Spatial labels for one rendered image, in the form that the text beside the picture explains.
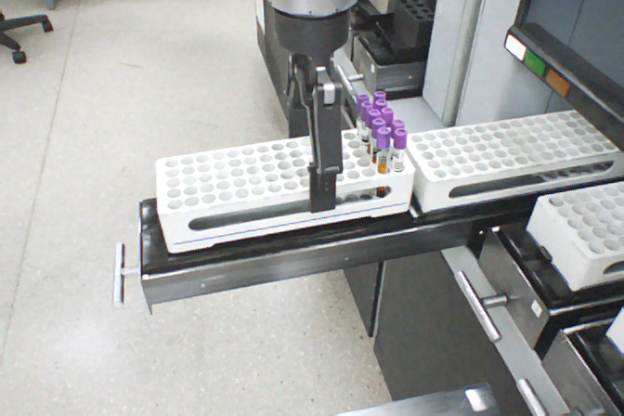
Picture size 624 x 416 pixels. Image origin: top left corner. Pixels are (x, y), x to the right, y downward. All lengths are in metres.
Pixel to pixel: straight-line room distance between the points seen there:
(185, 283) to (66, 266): 1.21
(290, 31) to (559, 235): 0.37
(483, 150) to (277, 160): 0.27
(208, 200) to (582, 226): 0.42
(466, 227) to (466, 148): 0.10
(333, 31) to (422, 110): 0.53
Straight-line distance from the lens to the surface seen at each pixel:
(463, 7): 0.89
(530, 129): 0.79
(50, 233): 1.96
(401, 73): 1.03
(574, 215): 0.66
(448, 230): 0.70
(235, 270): 0.64
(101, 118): 2.46
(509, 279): 0.69
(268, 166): 0.64
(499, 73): 0.81
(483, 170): 0.70
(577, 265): 0.64
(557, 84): 0.66
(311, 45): 0.51
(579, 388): 0.63
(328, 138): 0.52
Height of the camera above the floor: 1.28
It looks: 41 degrees down
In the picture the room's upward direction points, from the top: straight up
